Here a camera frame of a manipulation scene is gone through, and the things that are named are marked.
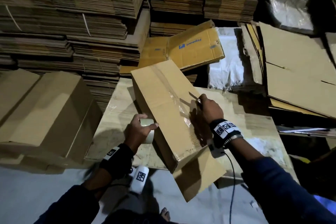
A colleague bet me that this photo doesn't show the white plastic sack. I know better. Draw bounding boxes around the white plastic sack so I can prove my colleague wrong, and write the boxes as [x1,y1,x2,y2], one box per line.
[208,27,250,92]

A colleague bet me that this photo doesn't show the silver bracelet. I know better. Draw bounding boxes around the silver bracelet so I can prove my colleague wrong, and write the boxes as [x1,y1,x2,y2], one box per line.
[223,133,244,149]

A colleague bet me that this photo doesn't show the stacks of flat cardboard bundles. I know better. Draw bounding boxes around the stacks of flat cardboard bundles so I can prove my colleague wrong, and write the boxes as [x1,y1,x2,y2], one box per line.
[0,0,287,112]

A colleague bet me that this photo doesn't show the person's right forearm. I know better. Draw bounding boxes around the person's right forearm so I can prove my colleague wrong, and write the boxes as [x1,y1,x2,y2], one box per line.
[227,138,336,224]

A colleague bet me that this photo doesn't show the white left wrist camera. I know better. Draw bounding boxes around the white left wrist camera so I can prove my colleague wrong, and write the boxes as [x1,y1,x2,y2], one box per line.
[129,165,150,195]

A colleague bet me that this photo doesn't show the clear tape roll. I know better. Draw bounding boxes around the clear tape roll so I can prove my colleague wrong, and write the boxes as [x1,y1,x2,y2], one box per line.
[140,118,156,145]

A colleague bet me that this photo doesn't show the small metal cutter blade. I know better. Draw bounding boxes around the small metal cutter blade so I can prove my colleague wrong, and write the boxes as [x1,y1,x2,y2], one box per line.
[188,91,202,105]

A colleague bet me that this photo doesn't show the person's bare foot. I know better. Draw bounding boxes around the person's bare foot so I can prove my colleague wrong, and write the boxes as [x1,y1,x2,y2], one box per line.
[159,207,172,222]

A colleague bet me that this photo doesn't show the clear plastic sheet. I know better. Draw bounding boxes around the clear plastic sheet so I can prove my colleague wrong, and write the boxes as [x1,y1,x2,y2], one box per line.
[265,0,316,35]

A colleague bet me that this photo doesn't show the yellow carton with blue print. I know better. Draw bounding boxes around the yellow carton with blue print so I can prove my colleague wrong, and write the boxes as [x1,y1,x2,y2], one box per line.
[166,20,225,71]

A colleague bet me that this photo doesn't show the plywood work board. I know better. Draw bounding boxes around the plywood work board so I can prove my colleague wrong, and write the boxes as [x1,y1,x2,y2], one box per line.
[84,78,300,182]

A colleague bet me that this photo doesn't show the black right wrist band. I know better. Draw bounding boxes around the black right wrist band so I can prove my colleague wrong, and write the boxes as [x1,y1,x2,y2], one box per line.
[209,118,244,149]

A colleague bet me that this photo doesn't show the person's left forearm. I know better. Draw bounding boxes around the person's left forearm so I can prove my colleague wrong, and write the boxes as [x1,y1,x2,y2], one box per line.
[34,171,113,224]

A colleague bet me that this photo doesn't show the person's trouser leg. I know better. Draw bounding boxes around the person's trouser leg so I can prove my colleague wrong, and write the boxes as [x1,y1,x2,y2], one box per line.
[100,176,174,224]

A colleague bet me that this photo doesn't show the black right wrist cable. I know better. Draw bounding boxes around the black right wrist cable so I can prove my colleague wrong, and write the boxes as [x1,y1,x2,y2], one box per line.
[223,150,237,224]

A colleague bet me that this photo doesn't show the person's right hand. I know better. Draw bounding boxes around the person's right hand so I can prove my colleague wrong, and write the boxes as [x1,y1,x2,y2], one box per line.
[195,93,225,126]

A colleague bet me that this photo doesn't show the person's left hand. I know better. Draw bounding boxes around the person's left hand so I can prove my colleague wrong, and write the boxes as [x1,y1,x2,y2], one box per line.
[124,113,160,155]

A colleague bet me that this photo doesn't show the pile of brown cartons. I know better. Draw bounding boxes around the pile of brown cartons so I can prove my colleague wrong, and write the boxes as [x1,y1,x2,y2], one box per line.
[240,22,336,119]

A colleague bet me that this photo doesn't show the blue glowing device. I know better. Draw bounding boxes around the blue glowing device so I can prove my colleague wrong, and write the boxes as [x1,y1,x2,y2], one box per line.
[314,194,336,214]

